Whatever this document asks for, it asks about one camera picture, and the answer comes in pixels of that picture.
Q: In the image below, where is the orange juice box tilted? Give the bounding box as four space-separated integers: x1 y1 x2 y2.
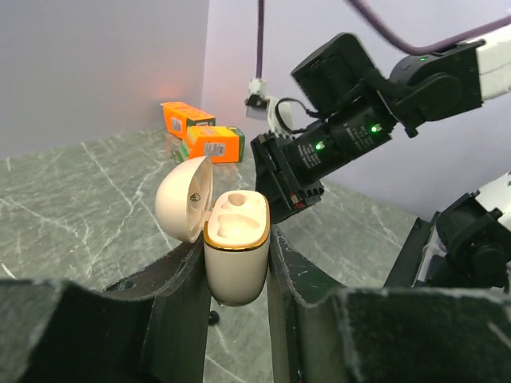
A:
177 125 245 163

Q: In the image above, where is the beige earbud charging case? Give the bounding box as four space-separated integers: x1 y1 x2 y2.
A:
155 156 271 306

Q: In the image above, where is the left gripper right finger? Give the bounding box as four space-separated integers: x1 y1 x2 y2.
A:
267 227 510 382

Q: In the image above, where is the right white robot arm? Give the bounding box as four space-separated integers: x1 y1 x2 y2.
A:
251 27 510 293

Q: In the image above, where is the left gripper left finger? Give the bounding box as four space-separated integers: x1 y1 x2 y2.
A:
1 242 210 382

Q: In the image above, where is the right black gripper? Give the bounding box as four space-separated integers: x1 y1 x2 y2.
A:
251 107 394 223

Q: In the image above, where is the orange juice box far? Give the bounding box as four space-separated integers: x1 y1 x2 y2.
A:
160 101 216 139

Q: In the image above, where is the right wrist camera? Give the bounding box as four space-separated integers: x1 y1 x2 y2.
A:
245 78 291 136

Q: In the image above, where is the black earbud left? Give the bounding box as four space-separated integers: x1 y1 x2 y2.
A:
208 310 220 326

